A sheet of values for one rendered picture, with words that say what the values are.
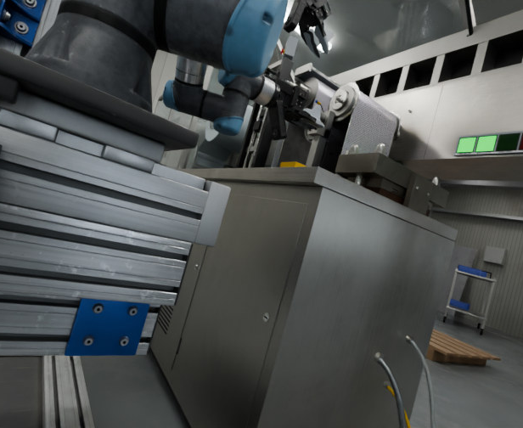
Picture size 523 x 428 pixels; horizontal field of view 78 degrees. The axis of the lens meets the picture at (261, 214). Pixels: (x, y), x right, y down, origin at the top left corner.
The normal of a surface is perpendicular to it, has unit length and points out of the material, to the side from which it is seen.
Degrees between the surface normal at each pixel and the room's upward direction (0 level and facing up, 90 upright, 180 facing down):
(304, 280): 90
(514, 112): 90
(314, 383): 90
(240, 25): 123
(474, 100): 90
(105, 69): 73
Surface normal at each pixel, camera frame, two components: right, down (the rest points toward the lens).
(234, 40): -0.10, 0.72
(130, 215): 0.56, 0.12
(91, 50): 0.40, -0.24
